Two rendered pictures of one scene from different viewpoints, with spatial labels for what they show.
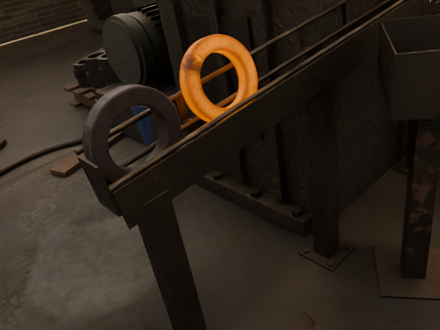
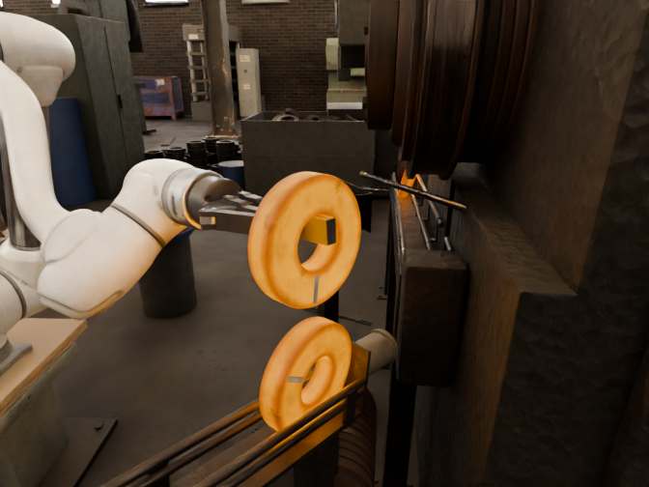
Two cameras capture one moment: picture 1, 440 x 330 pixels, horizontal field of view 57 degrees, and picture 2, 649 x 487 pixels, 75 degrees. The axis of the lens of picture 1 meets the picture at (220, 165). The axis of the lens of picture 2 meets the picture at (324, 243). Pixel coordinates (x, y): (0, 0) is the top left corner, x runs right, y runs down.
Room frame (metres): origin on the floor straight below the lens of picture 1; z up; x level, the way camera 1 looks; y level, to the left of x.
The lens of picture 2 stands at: (1.81, -1.49, 1.08)
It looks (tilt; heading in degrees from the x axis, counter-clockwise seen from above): 22 degrees down; 135
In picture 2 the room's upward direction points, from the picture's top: straight up
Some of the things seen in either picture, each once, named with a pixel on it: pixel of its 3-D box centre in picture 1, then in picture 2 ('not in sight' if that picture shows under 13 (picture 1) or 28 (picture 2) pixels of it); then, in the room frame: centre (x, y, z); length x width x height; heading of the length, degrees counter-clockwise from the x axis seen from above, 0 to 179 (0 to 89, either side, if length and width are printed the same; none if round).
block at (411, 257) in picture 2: not in sight; (430, 319); (1.49, -0.90, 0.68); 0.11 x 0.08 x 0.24; 37
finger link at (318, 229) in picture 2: not in sight; (306, 227); (1.47, -1.18, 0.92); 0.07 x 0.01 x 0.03; 3
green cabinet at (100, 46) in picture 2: not in sight; (97, 109); (-2.60, -0.07, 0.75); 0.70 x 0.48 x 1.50; 127
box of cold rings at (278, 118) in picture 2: not in sight; (312, 157); (-0.88, 1.05, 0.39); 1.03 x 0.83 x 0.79; 41
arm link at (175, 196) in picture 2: not in sight; (200, 199); (1.24, -1.19, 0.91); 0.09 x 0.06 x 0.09; 93
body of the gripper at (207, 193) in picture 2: not in sight; (228, 206); (1.31, -1.18, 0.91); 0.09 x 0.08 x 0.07; 3
